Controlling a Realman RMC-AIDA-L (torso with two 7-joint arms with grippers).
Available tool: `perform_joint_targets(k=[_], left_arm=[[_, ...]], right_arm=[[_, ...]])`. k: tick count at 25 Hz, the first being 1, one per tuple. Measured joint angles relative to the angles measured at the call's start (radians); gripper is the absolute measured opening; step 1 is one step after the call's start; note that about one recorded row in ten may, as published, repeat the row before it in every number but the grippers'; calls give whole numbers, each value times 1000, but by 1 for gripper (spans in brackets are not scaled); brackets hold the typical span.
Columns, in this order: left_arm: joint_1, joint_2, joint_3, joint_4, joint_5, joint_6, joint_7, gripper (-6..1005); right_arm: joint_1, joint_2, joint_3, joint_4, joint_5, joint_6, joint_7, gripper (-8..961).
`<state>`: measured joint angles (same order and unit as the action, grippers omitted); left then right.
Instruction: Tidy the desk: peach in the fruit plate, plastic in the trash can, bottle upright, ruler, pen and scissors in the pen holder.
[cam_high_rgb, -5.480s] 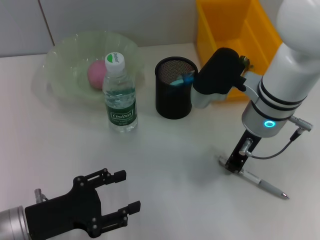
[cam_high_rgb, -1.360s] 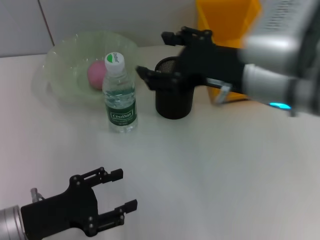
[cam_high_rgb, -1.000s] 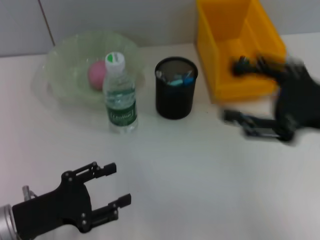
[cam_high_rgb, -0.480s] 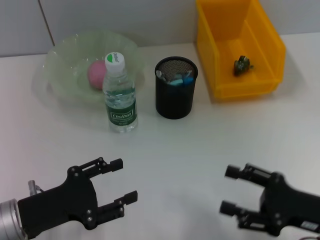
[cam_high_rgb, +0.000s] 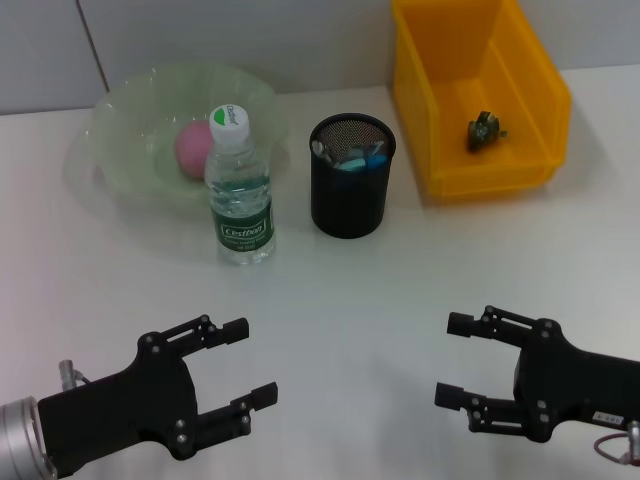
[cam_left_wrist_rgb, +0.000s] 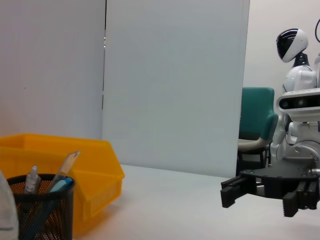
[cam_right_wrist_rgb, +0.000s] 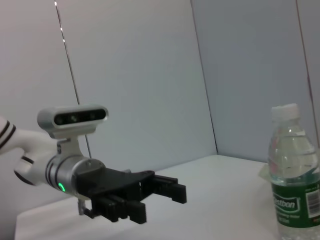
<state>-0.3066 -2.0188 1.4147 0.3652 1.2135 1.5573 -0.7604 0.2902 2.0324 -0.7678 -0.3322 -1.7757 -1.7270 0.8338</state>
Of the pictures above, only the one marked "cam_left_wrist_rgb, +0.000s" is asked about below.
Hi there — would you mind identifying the grey white pen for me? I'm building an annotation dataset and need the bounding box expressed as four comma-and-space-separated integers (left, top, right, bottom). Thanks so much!
23, 165, 43, 195

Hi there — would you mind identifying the white black-headed humanoid robot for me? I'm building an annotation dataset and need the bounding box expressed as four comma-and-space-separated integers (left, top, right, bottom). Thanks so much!
269, 28, 319, 161

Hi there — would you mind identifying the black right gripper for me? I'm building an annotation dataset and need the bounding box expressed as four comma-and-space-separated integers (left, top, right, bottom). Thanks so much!
219, 166, 320, 218

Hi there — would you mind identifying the clear plastic ruler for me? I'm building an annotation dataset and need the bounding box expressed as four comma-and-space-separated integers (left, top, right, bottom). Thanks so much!
46, 149, 82, 194

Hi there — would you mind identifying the yellow plastic bin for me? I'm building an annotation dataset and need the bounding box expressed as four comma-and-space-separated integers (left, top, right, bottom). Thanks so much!
0, 133, 126, 238

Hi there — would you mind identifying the clear green-label water bottle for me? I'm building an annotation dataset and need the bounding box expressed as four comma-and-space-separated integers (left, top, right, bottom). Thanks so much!
0, 169, 20, 240

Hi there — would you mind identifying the black mesh pen holder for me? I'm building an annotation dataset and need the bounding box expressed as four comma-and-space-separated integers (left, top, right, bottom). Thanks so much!
6, 173, 76, 240

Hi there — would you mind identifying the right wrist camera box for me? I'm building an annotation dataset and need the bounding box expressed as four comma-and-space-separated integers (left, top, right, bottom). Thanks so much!
275, 87, 320, 121

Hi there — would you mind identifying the green upholstered chair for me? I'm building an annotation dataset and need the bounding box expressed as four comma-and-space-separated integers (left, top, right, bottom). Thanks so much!
236, 86, 280, 176

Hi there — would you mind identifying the dark hanging cable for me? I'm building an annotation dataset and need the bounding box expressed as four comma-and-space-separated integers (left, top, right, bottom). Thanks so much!
313, 18, 320, 45

